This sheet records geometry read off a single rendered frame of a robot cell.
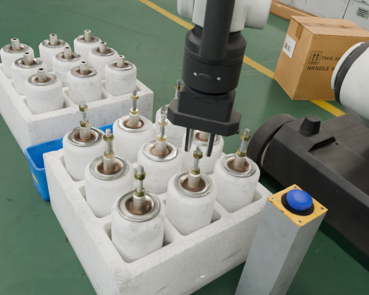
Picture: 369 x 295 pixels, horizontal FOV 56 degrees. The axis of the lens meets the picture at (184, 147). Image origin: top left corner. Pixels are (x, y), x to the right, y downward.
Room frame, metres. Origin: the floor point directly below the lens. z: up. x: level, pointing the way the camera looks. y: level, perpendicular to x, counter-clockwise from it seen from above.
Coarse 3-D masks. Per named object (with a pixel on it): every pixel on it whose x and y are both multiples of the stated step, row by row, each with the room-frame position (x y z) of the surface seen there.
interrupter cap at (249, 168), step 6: (228, 156) 0.60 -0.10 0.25; (234, 156) 0.61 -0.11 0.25; (246, 156) 0.61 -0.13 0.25; (222, 162) 0.58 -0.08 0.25; (228, 162) 0.58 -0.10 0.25; (246, 162) 0.59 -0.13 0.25; (252, 162) 0.59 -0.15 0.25; (222, 168) 0.56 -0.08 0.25; (228, 168) 0.56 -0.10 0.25; (234, 168) 0.57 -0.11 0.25; (246, 168) 0.57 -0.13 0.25; (252, 168) 0.57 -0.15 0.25; (234, 174) 0.54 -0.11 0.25; (240, 174) 0.55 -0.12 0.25; (246, 174) 0.55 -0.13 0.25; (252, 174) 0.55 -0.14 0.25
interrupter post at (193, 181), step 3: (189, 171) 0.50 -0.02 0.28; (189, 174) 0.50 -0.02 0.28; (192, 174) 0.50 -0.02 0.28; (198, 174) 0.50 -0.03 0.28; (189, 177) 0.50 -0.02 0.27; (192, 177) 0.49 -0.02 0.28; (195, 177) 0.49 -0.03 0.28; (198, 177) 0.50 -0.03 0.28; (189, 180) 0.50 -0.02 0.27; (192, 180) 0.49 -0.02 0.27; (195, 180) 0.49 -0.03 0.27; (198, 180) 0.50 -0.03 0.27; (189, 183) 0.50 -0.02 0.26; (192, 183) 0.49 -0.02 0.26; (195, 183) 0.49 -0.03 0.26; (198, 183) 0.50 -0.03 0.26; (189, 186) 0.50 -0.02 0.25; (192, 186) 0.49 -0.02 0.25; (195, 186) 0.49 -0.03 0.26
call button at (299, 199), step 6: (288, 192) 0.43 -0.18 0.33; (294, 192) 0.43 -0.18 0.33; (300, 192) 0.43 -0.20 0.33; (288, 198) 0.41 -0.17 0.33; (294, 198) 0.41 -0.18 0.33; (300, 198) 0.41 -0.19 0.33; (306, 198) 0.42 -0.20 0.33; (294, 204) 0.40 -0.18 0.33; (300, 204) 0.40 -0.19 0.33; (306, 204) 0.40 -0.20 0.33; (300, 210) 0.40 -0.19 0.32
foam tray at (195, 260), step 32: (64, 160) 0.63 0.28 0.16; (64, 192) 0.51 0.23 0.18; (256, 192) 0.59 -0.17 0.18; (64, 224) 0.54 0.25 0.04; (96, 224) 0.44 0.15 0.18; (224, 224) 0.48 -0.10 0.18; (256, 224) 0.53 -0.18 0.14; (96, 256) 0.39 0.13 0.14; (160, 256) 0.38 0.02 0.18; (192, 256) 0.42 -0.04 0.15; (224, 256) 0.48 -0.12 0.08; (96, 288) 0.40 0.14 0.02; (128, 288) 0.33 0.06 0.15; (160, 288) 0.37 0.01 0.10; (192, 288) 0.43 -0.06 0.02
